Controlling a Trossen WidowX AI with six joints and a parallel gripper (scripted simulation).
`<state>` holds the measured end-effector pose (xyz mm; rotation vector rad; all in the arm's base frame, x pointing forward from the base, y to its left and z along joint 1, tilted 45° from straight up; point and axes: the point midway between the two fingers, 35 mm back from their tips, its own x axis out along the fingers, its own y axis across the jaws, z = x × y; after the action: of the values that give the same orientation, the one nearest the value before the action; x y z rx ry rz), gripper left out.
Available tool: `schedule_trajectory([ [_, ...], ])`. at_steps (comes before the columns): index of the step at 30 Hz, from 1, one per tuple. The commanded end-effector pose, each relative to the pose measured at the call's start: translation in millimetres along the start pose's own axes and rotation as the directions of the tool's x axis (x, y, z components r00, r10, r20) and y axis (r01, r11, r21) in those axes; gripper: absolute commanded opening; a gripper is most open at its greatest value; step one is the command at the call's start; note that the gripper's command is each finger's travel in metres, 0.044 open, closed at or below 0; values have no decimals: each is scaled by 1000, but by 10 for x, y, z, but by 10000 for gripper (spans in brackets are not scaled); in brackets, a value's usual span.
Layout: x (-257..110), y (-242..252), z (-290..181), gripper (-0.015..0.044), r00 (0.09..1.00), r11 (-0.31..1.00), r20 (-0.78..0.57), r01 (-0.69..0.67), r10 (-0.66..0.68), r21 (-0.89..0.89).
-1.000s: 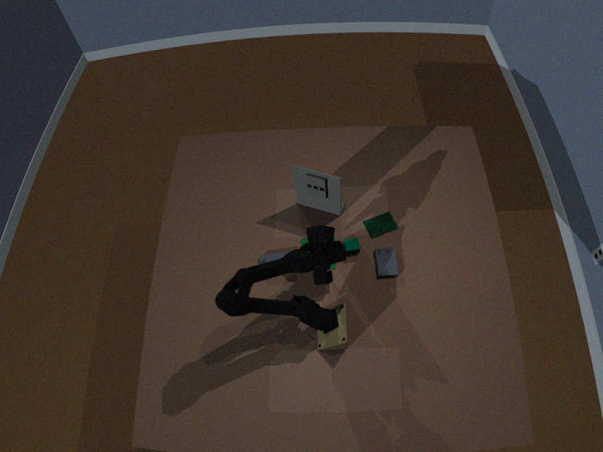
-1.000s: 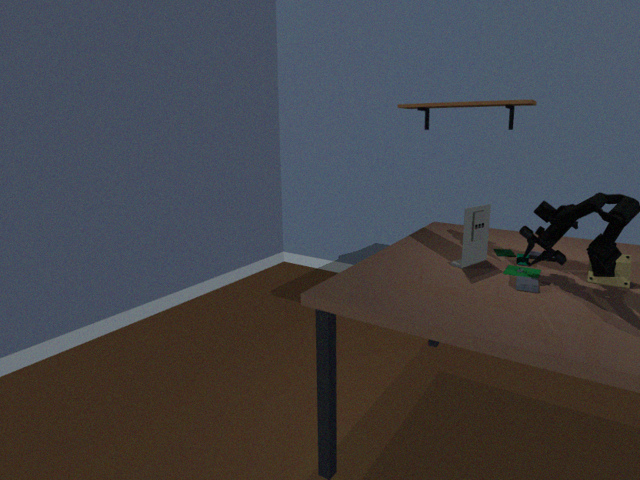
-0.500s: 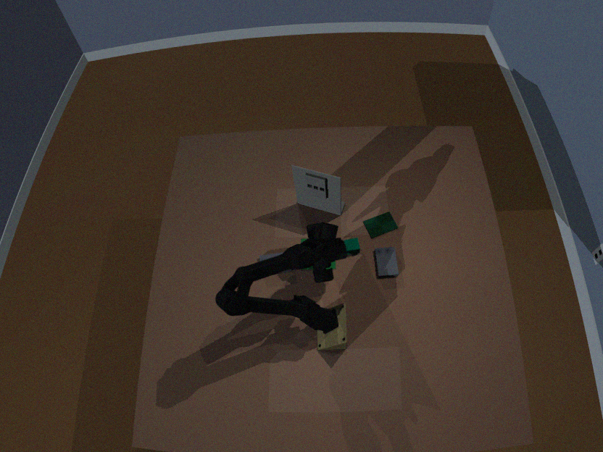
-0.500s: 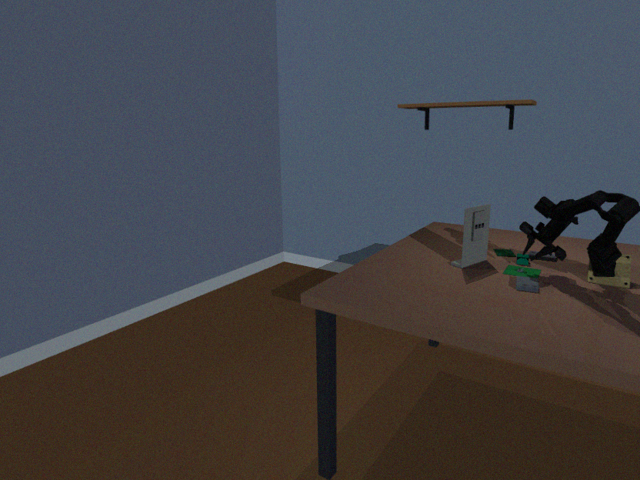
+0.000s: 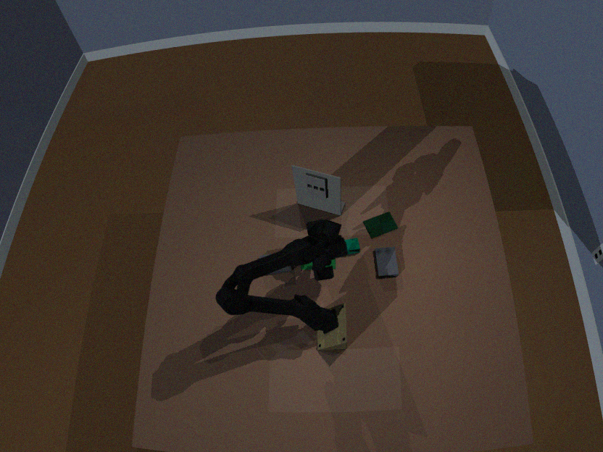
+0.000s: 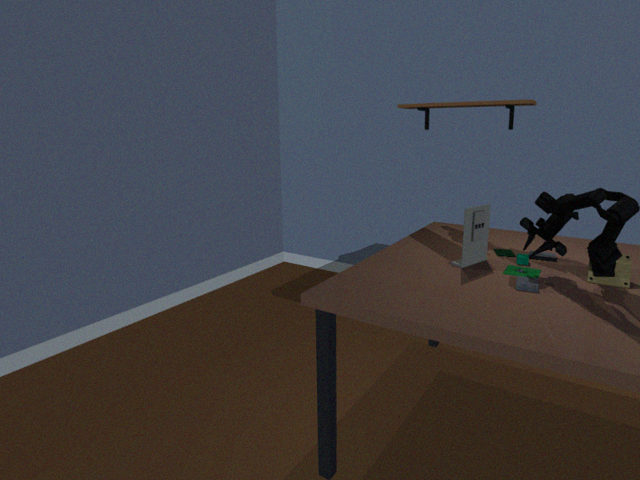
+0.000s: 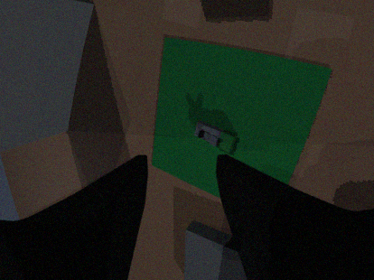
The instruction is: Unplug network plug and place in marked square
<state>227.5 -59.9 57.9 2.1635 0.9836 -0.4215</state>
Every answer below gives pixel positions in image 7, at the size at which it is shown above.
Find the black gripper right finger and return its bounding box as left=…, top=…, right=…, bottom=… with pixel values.
left=216, top=154, right=374, bottom=280

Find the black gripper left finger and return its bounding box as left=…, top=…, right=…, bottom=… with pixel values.
left=0, top=154, right=149, bottom=280

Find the green square mat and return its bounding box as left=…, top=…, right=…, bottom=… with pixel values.
left=152, top=38, right=332, bottom=198

